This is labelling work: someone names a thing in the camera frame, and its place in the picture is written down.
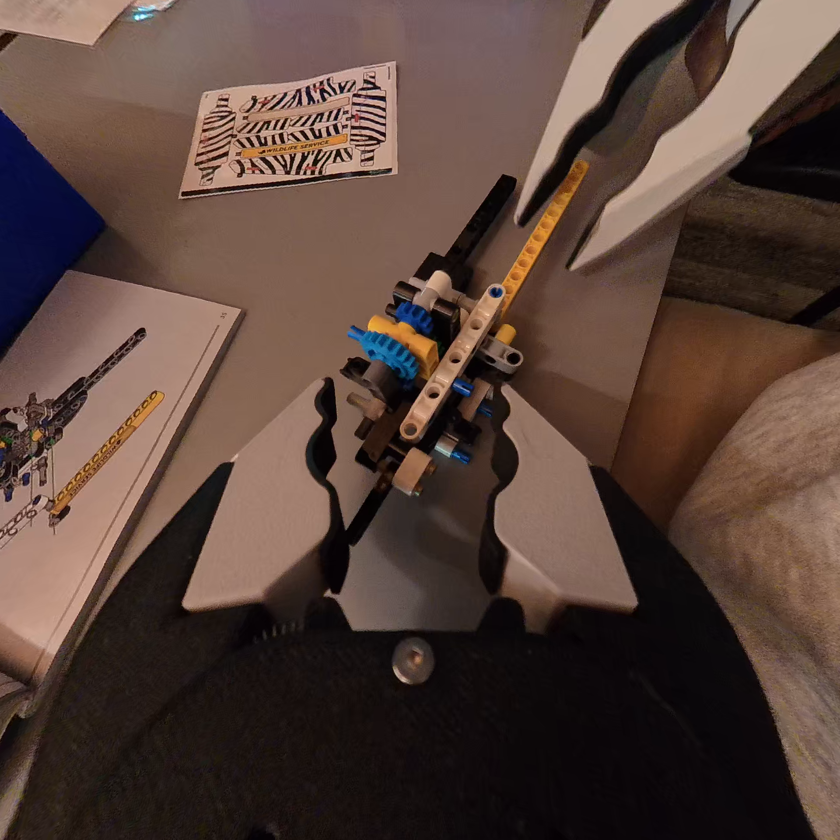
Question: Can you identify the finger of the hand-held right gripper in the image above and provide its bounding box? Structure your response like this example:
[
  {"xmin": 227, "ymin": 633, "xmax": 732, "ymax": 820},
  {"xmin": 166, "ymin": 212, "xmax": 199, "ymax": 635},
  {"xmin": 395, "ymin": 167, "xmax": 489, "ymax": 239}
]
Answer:
[
  {"xmin": 566, "ymin": 0, "xmax": 821, "ymax": 271},
  {"xmin": 514, "ymin": 0, "xmax": 700, "ymax": 229}
]

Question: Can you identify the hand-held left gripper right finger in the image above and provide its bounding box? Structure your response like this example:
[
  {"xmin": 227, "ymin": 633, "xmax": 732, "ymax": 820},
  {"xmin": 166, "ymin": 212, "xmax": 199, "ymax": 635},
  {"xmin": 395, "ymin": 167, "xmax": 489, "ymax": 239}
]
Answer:
[{"xmin": 479, "ymin": 385, "xmax": 639, "ymax": 634}]

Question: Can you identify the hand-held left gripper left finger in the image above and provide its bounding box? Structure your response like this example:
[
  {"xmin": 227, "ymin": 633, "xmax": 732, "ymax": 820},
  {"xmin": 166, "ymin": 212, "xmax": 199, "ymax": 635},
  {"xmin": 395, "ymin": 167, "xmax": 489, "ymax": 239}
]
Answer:
[{"xmin": 182, "ymin": 377, "xmax": 349, "ymax": 624}]

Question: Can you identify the yellow lego beam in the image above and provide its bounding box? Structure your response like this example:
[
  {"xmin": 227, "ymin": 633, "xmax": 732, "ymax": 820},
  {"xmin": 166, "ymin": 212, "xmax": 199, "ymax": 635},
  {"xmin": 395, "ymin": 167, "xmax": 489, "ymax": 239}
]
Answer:
[{"xmin": 500, "ymin": 159, "xmax": 590, "ymax": 296}]

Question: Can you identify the multicoloured lego assembly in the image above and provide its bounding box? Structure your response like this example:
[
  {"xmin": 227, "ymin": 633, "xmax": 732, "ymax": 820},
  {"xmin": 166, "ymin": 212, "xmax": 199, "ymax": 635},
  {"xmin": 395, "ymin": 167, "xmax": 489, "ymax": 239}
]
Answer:
[{"xmin": 340, "ymin": 174, "xmax": 526, "ymax": 546}]

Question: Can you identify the lego instruction booklet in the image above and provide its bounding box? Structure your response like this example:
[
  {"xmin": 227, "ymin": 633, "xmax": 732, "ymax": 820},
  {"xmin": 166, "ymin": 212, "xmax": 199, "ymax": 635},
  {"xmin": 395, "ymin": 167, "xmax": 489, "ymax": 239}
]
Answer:
[{"xmin": 0, "ymin": 270, "xmax": 245, "ymax": 719}]

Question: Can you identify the person's grey trouser leg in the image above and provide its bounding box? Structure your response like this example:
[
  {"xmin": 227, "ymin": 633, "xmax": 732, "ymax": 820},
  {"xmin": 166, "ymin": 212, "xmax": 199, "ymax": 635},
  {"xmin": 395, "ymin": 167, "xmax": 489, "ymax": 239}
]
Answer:
[{"xmin": 669, "ymin": 354, "xmax": 840, "ymax": 840}]

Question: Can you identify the zebra striped sticker sheet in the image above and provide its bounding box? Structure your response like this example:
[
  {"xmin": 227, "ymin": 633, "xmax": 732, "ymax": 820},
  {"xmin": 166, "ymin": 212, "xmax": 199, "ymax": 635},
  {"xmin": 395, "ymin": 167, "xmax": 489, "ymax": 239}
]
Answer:
[{"xmin": 178, "ymin": 62, "xmax": 399, "ymax": 199}]

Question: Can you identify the blue plastic bin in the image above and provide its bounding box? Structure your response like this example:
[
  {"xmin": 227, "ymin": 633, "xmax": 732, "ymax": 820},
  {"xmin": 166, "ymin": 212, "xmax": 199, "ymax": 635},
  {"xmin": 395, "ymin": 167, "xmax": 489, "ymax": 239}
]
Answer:
[{"xmin": 0, "ymin": 108, "xmax": 106, "ymax": 358}]

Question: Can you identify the printed paper sheet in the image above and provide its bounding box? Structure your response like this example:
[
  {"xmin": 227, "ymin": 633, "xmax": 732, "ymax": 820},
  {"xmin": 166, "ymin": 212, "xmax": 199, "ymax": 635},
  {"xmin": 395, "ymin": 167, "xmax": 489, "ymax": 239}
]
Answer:
[{"xmin": 0, "ymin": 0, "xmax": 126, "ymax": 47}]

